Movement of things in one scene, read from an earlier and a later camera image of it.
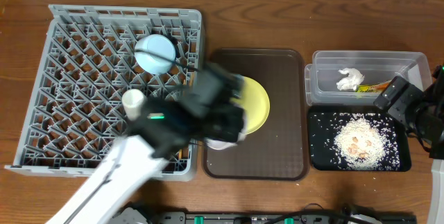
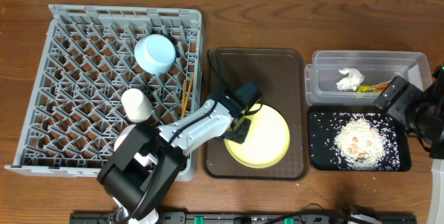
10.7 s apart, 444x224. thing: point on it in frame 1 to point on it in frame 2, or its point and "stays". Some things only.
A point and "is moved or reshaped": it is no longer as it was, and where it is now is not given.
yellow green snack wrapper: x=375 y=87 stays
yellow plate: x=256 y=103 is moved or reshaped
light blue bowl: x=151 y=63 stays
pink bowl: x=222 y=144 to x=121 y=136
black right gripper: x=397 y=107 stays
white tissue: x=349 y=82 stays
